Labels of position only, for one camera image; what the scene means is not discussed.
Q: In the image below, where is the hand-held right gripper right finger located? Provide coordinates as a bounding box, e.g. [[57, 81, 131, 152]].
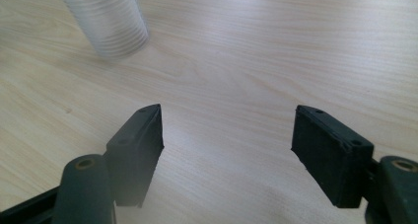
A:
[[291, 105, 375, 209]]

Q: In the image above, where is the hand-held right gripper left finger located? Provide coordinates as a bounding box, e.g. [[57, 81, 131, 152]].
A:
[[105, 103, 165, 208]]

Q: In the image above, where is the stack of clear plastic cups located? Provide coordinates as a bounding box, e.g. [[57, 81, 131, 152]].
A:
[[55, 0, 150, 60]]

